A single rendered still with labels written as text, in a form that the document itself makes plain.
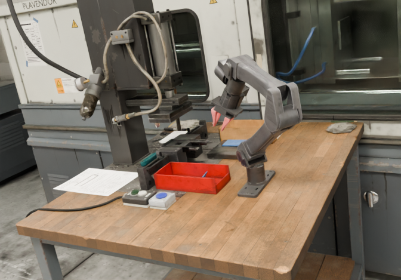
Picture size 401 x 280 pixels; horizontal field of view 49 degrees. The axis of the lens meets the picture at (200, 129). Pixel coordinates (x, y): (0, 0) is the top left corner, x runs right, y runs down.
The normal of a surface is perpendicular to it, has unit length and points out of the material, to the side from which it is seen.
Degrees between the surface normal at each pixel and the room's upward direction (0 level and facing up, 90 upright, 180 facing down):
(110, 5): 90
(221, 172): 90
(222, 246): 0
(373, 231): 90
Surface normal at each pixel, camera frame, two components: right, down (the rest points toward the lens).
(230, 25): -0.51, 0.33
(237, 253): -0.15, -0.94
